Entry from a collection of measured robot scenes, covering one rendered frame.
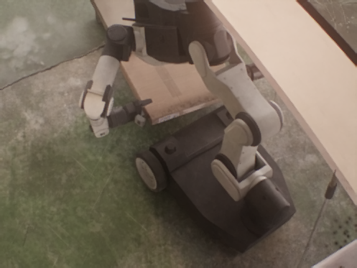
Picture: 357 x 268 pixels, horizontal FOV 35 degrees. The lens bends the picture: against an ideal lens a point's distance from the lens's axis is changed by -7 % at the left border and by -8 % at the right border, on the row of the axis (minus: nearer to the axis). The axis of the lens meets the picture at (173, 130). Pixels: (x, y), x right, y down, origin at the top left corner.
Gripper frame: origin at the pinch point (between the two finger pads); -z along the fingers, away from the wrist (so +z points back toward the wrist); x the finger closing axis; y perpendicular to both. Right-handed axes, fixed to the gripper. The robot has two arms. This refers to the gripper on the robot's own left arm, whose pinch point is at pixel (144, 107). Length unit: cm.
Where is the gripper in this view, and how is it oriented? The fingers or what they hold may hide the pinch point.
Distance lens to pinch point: 276.0
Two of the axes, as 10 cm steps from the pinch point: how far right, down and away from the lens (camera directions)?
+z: -8.9, 3.2, -3.4
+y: 4.4, 8.0, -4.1
